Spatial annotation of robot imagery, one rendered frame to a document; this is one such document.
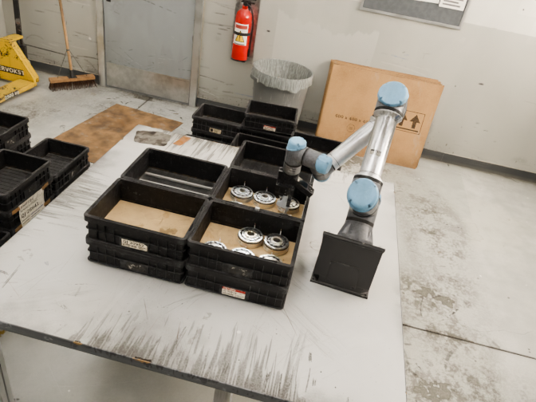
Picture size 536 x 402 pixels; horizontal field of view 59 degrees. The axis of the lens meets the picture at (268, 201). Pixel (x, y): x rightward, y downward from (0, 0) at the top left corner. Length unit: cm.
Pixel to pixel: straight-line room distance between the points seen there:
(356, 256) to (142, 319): 83
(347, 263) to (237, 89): 335
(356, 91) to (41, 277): 342
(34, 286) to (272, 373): 91
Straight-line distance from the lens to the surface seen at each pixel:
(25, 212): 281
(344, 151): 203
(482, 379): 299
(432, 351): 296
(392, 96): 194
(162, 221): 199
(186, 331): 174
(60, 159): 333
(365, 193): 179
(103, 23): 531
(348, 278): 196
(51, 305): 186
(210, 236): 193
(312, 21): 469
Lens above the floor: 202
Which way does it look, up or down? 33 degrees down
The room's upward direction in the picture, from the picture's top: 10 degrees clockwise
